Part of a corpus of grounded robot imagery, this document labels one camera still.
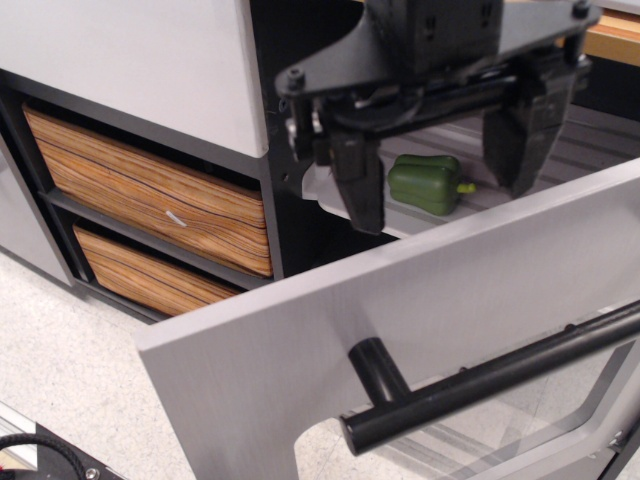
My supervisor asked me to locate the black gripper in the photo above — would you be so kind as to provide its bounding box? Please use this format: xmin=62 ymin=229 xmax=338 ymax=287
xmin=275 ymin=1 xmax=602 ymax=234

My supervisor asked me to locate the black oven door handle bar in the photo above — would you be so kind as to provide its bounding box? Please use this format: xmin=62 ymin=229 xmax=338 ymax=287
xmin=339 ymin=301 xmax=639 ymax=456

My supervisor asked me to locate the grey toy oven door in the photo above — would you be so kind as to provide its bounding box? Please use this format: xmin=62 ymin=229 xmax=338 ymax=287
xmin=135 ymin=160 xmax=639 ymax=479

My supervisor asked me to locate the grey oven rack tray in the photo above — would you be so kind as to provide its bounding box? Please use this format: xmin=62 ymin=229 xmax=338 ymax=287
xmin=301 ymin=104 xmax=640 ymax=236

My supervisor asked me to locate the green toy bell pepper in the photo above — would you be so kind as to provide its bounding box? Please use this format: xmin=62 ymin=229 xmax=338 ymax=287
xmin=387 ymin=154 xmax=477 ymax=216

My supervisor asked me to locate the grey toy kitchen cabinet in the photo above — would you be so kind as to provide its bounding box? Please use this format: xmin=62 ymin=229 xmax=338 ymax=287
xmin=0 ymin=0 xmax=321 ymax=323

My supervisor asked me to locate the lower wood grain bin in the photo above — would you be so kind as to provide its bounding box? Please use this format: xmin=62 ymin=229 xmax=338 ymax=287
xmin=73 ymin=224 xmax=240 ymax=317

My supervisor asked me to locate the wood grain bin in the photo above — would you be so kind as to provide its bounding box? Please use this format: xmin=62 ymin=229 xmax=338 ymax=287
xmin=73 ymin=224 xmax=240 ymax=317
xmin=22 ymin=104 xmax=273 ymax=277

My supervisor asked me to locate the upper wood grain bin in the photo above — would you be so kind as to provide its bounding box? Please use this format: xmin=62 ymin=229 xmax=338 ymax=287
xmin=22 ymin=104 xmax=273 ymax=277

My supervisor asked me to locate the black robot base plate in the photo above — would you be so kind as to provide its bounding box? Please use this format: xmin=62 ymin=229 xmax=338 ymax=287
xmin=35 ymin=423 xmax=123 ymax=480

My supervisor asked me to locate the black braided cable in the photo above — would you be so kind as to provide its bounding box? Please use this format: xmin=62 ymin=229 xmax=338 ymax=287
xmin=0 ymin=432 xmax=86 ymax=480

